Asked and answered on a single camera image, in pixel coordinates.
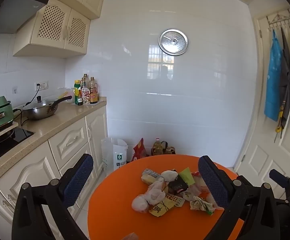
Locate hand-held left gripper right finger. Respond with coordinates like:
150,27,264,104
197,155,282,240

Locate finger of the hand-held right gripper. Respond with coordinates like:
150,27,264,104
269,169,290,197

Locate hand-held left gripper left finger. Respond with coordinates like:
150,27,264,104
11,153,94,240

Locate red and white wrapper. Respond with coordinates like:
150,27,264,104
191,171,211,193

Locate translucent plastic film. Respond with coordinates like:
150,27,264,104
181,189,202,202

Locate printed paper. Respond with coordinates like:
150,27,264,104
190,196,217,216

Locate green wrapper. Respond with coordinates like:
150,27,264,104
179,167,196,187

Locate white packet with red print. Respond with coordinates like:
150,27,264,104
166,194,185,207

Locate clear plastic bag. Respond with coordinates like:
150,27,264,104
145,177,168,205

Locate yellow snack wrapper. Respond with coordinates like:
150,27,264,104
149,197,175,217

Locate yellowish packet with striped label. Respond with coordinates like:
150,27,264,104
141,168,161,184

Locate cream base cabinets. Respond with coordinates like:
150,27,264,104
0,106,108,240

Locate cream panel door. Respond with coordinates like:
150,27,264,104
235,5,290,201

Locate cooking oil bottle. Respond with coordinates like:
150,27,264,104
152,138,164,156

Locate beige stone countertop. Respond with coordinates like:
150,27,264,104
0,97,107,193

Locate red bag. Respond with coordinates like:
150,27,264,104
132,138,148,161

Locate black induction cooktop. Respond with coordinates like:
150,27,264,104
0,127,35,166

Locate steel wok with lid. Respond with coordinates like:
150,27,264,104
22,95,73,120

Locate clear plastic container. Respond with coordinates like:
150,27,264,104
58,91,75,105

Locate white and red seasoning pouch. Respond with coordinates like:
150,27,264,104
82,87,91,104

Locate wooden board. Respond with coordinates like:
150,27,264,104
0,121,19,147

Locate green bottle with yellow cap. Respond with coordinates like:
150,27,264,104
74,80,83,98

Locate dark grey apron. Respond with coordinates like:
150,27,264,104
275,27,290,143

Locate blue apron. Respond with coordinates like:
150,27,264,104
264,29,285,122

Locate round metal steamer plate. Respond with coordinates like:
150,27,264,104
158,28,189,56

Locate cream lattice door cabinet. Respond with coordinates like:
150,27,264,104
13,0,92,59

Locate metal over-door hook rack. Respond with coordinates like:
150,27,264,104
266,9,290,32

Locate grey range hood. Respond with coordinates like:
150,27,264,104
0,0,49,35

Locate black power cable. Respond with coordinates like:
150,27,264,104
12,108,30,127

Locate white wall socket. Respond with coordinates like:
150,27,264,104
35,81,49,91

